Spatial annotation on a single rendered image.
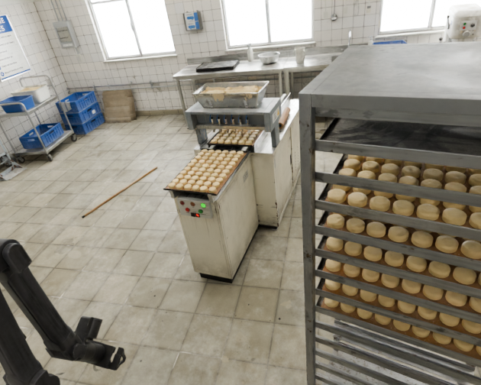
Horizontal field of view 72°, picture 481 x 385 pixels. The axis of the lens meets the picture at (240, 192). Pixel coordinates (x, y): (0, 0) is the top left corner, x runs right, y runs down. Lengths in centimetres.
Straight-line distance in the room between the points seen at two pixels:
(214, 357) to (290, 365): 49
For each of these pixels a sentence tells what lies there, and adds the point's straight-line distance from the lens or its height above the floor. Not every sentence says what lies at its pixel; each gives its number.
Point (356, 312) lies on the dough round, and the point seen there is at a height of 104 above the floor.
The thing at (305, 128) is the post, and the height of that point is 174.
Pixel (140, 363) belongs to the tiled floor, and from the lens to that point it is 256.
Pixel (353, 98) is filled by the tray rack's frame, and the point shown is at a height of 181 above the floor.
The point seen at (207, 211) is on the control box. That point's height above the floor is 77.
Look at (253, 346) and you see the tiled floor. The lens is 243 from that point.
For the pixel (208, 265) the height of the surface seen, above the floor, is 20.
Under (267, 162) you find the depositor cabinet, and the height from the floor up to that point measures 76.
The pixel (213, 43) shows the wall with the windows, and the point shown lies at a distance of 597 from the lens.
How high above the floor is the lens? 205
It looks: 33 degrees down
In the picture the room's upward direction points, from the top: 8 degrees counter-clockwise
